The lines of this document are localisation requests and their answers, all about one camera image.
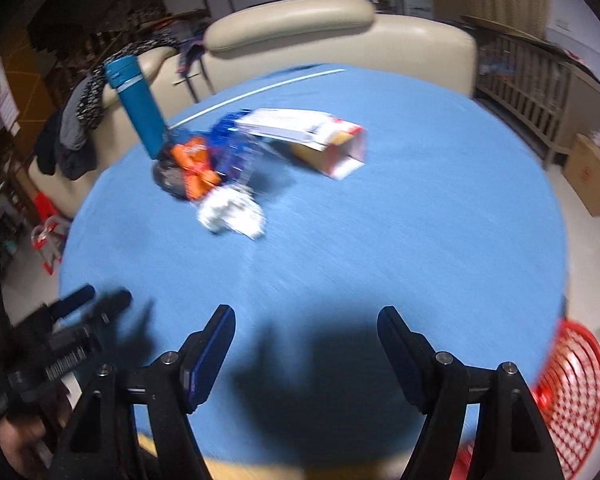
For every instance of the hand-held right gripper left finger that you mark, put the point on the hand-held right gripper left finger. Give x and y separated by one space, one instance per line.
207 360

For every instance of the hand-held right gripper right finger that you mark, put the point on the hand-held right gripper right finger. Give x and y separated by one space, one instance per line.
405 360

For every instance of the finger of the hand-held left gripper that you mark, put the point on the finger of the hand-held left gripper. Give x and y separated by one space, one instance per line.
112 302
75 298

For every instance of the dark bag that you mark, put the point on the dark bag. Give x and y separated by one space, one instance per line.
167 180

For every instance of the white tissue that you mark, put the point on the white tissue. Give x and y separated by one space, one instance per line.
230 212

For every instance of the orange snack wrapper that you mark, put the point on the orange snack wrapper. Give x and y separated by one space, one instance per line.
192 160

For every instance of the red mesh basket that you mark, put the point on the red mesh basket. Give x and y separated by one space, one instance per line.
575 385

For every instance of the blue foil packet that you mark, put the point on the blue foil packet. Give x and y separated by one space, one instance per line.
235 160

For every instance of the clear plastic wrapper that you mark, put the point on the clear plastic wrapper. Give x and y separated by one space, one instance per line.
272 170

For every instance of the white and red carton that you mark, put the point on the white and red carton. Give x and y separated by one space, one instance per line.
300 127

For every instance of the person's left hand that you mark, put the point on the person's left hand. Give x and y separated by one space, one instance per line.
20 447

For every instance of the red plastic stool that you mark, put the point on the red plastic stool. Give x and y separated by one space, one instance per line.
45 235

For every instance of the blue tablecloth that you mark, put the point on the blue tablecloth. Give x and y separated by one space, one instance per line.
380 210

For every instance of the dark clothes pile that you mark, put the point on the dark clothes pile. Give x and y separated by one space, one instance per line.
70 145

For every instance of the teal thermos bottle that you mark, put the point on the teal thermos bottle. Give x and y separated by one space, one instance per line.
140 110

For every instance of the patterned black white cloth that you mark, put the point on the patterned black white cloth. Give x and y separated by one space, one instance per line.
130 52

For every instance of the brown cardboard box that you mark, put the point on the brown cardboard box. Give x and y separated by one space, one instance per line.
587 175

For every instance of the dark wooden shelf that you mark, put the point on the dark wooden shelf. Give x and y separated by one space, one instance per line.
125 15

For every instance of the wooden crib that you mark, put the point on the wooden crib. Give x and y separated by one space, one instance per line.
530 90

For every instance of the thin white rod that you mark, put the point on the thin white rod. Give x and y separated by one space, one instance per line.
310 75

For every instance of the beige leather sofa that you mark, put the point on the beige leather sofa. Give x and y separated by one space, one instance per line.
290 25

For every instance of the wall poster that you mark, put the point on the wall poster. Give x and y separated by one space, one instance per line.
2 95

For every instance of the white wall socket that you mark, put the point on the white wall socket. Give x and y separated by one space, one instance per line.
562 23

